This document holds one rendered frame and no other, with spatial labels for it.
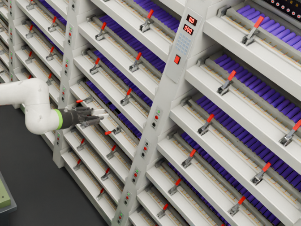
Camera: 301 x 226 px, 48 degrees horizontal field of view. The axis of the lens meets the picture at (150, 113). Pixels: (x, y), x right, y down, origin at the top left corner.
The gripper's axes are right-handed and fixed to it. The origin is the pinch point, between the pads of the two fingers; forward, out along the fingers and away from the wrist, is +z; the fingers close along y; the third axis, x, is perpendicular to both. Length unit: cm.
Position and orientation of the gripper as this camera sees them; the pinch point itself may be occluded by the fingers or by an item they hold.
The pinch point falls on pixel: (100, 114)
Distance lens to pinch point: 170.0
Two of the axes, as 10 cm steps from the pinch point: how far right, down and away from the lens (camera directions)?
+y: -6.4, -6.2, 4.6
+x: -4.4, 7.8, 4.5
